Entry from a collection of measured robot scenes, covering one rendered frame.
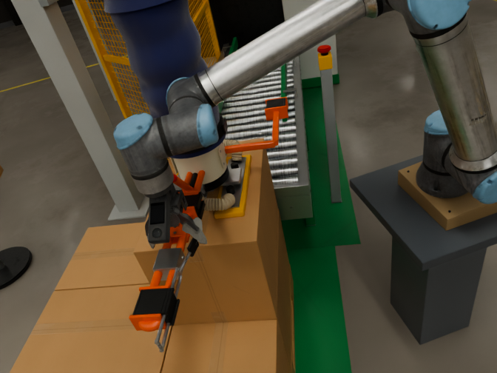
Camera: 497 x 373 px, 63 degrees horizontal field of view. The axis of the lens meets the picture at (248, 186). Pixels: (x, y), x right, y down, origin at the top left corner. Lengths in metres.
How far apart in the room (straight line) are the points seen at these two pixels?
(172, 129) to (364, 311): 1.57
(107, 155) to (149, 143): 2.02
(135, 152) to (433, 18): 0.66
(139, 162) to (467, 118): 0.80
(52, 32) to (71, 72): 0.24
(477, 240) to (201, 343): 0.99
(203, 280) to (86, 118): 1.68
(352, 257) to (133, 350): 1.33
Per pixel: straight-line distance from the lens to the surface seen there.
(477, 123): 1.18
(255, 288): 1.39
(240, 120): 2.74
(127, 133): 0.88
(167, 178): 0.95
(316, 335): 2.12
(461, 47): 1.03
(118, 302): 1.81
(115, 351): 1.67
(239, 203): 1.33
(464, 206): 1.53
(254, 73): 1.00
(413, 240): 1.47
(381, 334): 2.13
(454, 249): 1.47
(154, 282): 1.03
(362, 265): 2.38
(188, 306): 1.52
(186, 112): 0.90
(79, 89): 2.71
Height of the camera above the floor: 1.80
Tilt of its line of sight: 37 degrees down
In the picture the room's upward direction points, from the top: 14 degrees counter-clockwise
